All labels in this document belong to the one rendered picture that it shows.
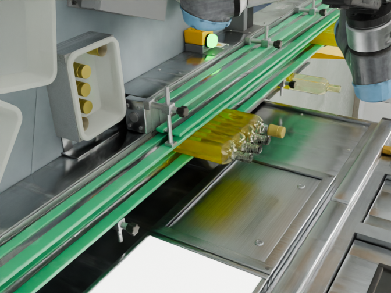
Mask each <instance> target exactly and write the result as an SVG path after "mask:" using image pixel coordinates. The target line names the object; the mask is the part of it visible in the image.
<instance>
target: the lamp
mask: <svg viewBox="0 0 391 293"><path fill-rule="evenodd" d="M217 43H218V38H217V36H216V35H215V34H211V33H208V34H207V35H206V37H205V46H206V47H209V48H213V47H215V46H216V45H217Z"/></svg>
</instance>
